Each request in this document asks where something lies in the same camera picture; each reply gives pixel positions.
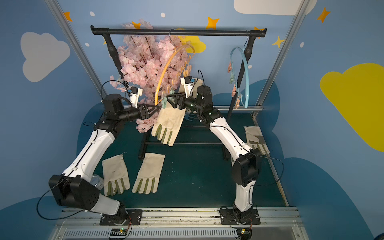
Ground cream glove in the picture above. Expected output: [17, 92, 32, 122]
[132, 153, 165, 195]
[102, 155, 130, 196]
[178, 78, 203, 98]
[151, 102, 186, 147]
[244, 126, 270, 155]

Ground yellow clip hanger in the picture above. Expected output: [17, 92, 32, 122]
[154, 28, 196, 106]

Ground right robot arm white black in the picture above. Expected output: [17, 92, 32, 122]
[167, 86, 261, 219]

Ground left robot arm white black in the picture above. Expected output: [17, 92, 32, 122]
[49, 94, 161, 216]

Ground light blue clip hanger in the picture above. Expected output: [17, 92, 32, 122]
[228, 31, 250, 109]

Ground small blue garden rake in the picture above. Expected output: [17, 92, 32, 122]
[184, 112, 199, 122]

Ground pink cherry blossom branch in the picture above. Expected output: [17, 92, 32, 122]
[118, 35, 195, 133]

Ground silver metal can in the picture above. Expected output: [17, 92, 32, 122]
[90, 175, 104, 191]

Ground black clothes rack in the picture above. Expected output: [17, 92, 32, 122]
[90, 25, 267, 160]

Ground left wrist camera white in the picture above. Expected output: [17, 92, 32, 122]
[130, 87, 143, 108]

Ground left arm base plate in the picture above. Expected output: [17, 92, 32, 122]
[100, 209, 143, 226]

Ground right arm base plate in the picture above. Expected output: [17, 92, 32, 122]
[219, 207, 261, 226]

